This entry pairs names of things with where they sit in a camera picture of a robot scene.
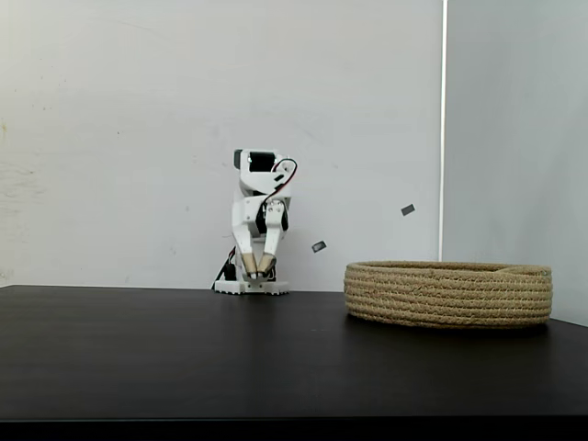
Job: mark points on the grey tape piece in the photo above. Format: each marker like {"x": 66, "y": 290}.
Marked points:
{"x": 408, "y": 209}
{"x": 319, "y": 246}

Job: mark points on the white vertical corner trim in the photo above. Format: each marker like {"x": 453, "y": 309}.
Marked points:
{"x": 443, "y": 138}

